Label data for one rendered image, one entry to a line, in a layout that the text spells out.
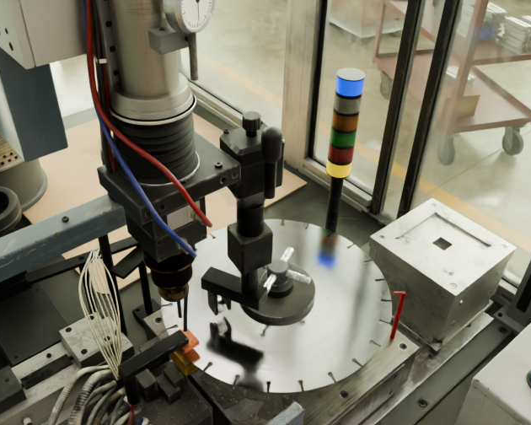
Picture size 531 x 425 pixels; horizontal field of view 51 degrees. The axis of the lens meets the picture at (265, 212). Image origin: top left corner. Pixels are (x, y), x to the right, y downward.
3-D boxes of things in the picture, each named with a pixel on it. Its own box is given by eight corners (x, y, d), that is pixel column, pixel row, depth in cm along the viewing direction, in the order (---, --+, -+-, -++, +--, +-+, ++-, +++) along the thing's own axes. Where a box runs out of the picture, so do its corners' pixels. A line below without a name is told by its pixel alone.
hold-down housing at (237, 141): (258, 243, 71) (262, 98, 58) (279, 266, 68) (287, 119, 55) (220, 258, 68) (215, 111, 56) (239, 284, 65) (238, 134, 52)
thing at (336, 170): (338, 161, 104) (340, 147, 103) (356, 172, 102) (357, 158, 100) (320, 170, 102) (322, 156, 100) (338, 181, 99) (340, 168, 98)
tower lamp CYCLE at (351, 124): (344, 115, 98) (345, 100, 96) (362, 126, 96) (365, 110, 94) (325, 124, 96) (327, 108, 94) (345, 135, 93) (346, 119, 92)
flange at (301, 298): (313, 266, 85) (313, 254, 84) (317, 323, 77) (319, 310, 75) (239, 264, 85) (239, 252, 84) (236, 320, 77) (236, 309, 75)
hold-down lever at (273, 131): (260, 110, 58) (235, 112, 56) (294, 128, 53) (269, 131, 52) (253, 181, 61) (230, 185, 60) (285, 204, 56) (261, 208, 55)
